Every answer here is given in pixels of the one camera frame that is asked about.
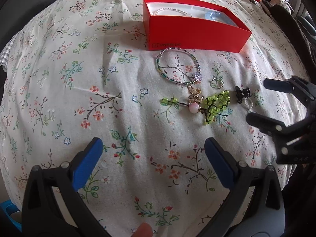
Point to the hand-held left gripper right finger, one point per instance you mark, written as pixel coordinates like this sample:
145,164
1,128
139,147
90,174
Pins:
217,163

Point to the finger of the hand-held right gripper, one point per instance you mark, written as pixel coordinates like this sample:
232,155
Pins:
279,85
266,123

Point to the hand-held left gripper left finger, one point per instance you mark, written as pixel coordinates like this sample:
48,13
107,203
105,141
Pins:
86,163

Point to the red cardboard box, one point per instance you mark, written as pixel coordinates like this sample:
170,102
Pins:
197,34

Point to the person's left hand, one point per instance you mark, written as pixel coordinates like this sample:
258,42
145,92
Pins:
143,230

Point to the dark brown cloth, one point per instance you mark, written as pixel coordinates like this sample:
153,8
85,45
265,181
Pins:
291,22

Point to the floral bed sheet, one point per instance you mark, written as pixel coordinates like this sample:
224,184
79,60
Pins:
98,91

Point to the blue plastic object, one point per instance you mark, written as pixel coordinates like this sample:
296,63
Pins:
9,214

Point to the pale blue beaded ornament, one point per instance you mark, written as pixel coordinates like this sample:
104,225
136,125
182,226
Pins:
212,16

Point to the grey gingham cloth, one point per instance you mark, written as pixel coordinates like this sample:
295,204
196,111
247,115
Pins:
7,51

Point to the dark grey pillow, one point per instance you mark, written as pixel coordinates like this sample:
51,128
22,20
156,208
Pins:
27,2

